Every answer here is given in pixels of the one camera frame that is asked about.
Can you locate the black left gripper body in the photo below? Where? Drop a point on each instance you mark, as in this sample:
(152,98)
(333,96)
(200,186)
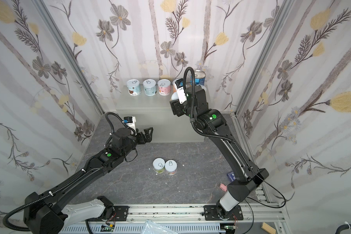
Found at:
(142,136)

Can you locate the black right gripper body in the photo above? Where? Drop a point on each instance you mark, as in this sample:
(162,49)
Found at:
(175,107)

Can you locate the white lid can orange label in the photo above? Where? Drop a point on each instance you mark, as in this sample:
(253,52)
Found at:
(174,86)

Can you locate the large blue labelled can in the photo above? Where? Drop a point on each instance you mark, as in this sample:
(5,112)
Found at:
(200,77)

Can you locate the white lid can blue label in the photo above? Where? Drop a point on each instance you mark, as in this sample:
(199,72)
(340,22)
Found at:
(134,88)

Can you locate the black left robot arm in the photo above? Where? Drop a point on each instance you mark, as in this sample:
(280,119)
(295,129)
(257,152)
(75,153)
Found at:
(42,214)

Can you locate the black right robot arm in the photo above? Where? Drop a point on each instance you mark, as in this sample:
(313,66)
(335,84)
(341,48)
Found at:
(210,123)

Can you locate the grey metal cabinet box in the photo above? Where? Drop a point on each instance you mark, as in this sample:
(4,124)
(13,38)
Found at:
(155,111)

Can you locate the white lid can green label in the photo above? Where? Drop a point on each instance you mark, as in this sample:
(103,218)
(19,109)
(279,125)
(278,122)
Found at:
(159,165)

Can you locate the white lid can beige label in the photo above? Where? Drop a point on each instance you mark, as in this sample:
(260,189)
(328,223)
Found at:
(171,167)

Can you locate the blue card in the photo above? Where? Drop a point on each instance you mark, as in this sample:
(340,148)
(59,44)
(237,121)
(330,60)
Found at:
(231,176)

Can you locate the clear plastic bag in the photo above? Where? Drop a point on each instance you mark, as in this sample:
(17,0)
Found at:
(154,228)

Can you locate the pink eraser piece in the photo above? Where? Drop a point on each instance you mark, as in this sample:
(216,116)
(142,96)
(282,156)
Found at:
(223,187)

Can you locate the wooden block right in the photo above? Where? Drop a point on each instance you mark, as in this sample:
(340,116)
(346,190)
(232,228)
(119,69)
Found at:
(268,229)

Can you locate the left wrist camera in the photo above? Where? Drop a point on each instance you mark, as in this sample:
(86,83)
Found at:
(130,122)

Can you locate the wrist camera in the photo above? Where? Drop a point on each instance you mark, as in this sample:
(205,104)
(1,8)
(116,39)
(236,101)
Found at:
(130,122)
(181,91)

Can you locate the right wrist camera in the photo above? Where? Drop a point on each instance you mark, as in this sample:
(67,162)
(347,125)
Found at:
(181,91)

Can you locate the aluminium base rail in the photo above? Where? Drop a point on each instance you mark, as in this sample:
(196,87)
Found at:
(247,218)

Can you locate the white slotted cable duct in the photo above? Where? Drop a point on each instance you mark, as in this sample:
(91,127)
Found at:
(180,228)

